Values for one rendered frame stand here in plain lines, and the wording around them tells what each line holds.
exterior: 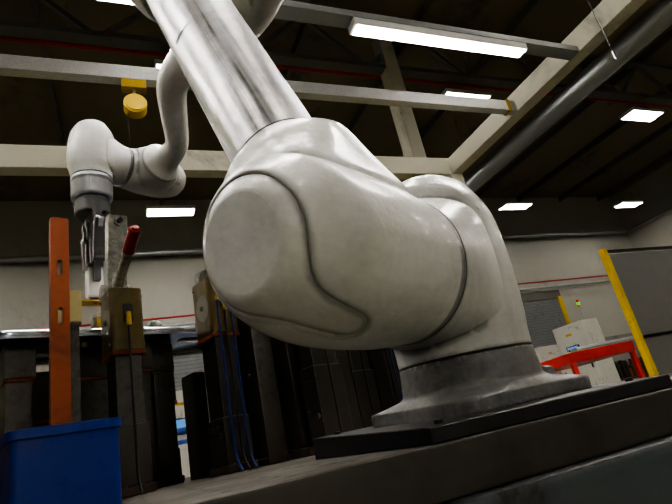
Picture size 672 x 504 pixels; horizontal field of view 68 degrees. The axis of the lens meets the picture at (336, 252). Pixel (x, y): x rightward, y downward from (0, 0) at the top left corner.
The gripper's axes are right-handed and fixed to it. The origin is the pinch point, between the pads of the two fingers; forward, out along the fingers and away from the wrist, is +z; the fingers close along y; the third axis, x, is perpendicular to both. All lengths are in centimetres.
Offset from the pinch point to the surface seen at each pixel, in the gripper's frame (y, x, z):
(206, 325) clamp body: -20.4, -14.9, 15.4
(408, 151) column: 392, -675, -447
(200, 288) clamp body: -19.6, -14.8, 7.4
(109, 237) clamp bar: -16.7, 1.6, -3.5
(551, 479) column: -86, -10, 47
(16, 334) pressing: -10.5, 15.6, 13.8
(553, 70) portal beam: 14, -385, -223
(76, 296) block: -14.3, 6.9, 7.9
